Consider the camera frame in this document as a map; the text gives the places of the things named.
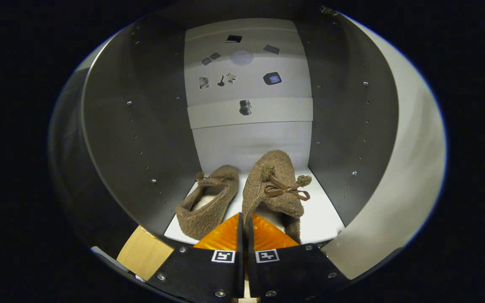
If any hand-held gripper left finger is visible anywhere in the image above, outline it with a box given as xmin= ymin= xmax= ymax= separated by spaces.
xmin=148 ymin=213 xmax=245 ymax=303

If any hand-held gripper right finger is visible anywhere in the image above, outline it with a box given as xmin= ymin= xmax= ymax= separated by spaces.
xmin=247 ymin=214 xmax=349 ymax=302

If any brown fuzzy slipper shoe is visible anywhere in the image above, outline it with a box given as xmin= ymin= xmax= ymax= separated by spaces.
xmin=176 ymin=165 xmax=240 ymax=240
xmin=242 ymin=150 xmax=313 ymax=245

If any dark grey shoe cabinet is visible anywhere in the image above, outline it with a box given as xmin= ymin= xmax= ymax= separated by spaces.
xmin=49 ymin=4 xmax=400 ymax=255

